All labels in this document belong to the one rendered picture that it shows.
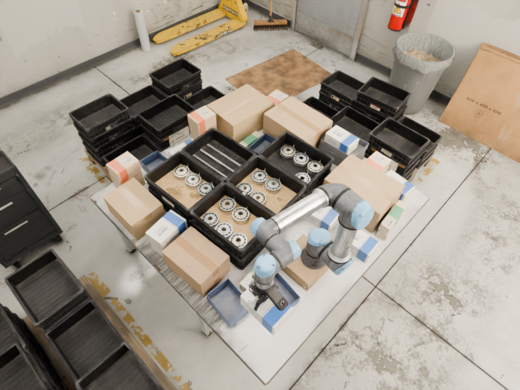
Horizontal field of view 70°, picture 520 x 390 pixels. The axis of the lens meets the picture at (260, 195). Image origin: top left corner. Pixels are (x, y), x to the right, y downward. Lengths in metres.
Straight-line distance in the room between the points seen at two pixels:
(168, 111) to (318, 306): 2.17
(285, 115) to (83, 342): 1.94
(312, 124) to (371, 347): 1.60
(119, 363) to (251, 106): 1.85
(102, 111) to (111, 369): 2.19
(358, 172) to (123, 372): 1.77
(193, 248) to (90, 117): 1.89
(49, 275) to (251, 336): 1.35
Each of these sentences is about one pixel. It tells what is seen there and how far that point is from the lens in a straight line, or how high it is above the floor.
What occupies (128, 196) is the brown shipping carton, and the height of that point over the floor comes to 0.86.
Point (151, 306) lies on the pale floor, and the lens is 2.94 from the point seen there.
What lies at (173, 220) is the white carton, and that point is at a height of 0.88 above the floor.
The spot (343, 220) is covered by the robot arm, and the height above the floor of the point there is 1.34.
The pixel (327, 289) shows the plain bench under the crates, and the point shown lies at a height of 0.70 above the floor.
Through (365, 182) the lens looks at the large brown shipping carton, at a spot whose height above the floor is 0.90.
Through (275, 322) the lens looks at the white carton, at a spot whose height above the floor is 1.13.
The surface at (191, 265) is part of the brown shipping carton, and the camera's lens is 2.04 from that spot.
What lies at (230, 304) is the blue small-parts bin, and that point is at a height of 0.70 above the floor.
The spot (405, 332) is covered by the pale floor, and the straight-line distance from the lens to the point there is 3.00.
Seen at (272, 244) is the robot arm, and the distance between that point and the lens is 1.42.
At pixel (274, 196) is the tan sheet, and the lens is 2.31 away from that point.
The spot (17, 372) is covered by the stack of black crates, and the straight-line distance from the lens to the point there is 2.54.
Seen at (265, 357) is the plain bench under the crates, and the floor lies 0.70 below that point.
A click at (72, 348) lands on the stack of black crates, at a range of 2.58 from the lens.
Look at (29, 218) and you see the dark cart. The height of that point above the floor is 0.45.
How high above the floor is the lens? 2.65
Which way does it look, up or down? 52 degrees down
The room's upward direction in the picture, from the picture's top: 2 degrees clockwise
